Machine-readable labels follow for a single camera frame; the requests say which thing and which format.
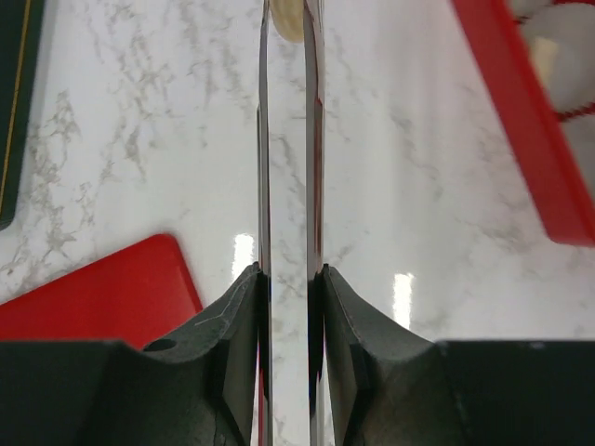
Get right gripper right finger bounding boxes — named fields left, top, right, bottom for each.
left=321, top=267, right=594, bottom=445

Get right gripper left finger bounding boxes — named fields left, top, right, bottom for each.
left=1, top=265, right=261, bottom=445

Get red box lid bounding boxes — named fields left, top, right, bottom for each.
left=1, top=233, right=203, bottom=349

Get beige oval chocolate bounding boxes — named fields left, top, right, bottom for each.
left=270, top=0, right=304, bottom=43

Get metal tongs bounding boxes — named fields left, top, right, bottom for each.
left=257, top=1, right=325, bottom=445

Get dark green tray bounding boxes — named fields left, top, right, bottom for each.
left=0, top=0, right=46, bottom=229

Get red chocolate box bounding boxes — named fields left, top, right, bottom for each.
left=453, top=0, right=594, bottom=246

